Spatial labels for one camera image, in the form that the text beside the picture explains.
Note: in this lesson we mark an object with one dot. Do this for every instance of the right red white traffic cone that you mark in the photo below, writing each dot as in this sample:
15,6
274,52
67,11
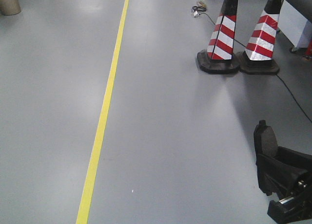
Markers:
257,58

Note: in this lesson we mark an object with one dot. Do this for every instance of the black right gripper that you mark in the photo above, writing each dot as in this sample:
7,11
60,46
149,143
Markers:
287,175

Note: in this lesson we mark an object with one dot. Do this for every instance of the left red white traffic cone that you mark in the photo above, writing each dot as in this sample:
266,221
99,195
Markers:
219,58

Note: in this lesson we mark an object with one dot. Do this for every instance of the cardboard tube roll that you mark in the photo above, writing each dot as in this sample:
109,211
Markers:
9,7

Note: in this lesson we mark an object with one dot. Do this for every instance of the red white traffic cone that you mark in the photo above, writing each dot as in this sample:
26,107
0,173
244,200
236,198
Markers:
219,58
257,58

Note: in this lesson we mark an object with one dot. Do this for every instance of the grey brake pad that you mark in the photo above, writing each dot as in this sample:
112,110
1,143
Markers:
265,141

